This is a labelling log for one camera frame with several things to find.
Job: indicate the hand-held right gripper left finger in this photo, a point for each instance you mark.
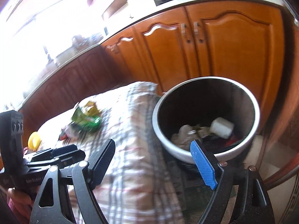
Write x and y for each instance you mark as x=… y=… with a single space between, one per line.
x=102 y=159

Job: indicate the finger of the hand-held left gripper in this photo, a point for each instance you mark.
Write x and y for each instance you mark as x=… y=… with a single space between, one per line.
x=63 y=149
x=70 y=159

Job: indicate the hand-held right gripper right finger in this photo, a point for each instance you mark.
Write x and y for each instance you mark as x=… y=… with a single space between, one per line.
x=203 y=165

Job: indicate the printed paper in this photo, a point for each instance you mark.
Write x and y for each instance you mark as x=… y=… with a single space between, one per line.
x=203 y=131

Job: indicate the paper trash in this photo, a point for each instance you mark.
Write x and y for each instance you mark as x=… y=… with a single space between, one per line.
x=183 y=134

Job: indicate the red and white carton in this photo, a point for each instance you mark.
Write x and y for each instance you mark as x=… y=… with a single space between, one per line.
x=231 y=141

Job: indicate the large white foam fruit net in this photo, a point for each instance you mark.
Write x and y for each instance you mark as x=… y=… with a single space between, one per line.
x=222 y=127

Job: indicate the round white-rimmed trash bin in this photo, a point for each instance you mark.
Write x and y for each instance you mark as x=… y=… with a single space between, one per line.
x=198 y=98

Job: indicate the person's left hand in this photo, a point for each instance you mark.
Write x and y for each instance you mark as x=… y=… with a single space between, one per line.
x=19 y=200

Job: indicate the yellow foam fruit net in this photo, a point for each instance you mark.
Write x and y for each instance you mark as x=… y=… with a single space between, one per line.
x=35 y=141

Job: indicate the plaid tablecloth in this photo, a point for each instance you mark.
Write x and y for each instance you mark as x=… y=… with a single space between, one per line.
x=130 y=168

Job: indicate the green snack wrapper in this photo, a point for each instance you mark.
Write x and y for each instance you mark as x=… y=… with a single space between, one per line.
x=85 y=117

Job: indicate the wooden base cabinets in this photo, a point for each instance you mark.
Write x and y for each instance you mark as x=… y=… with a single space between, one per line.
x=210 y=46

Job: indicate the kitchen window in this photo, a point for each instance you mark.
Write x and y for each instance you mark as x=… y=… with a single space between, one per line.
x=42 y=23

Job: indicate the kitchen countertop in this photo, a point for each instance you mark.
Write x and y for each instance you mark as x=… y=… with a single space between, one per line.
x=186 y=3

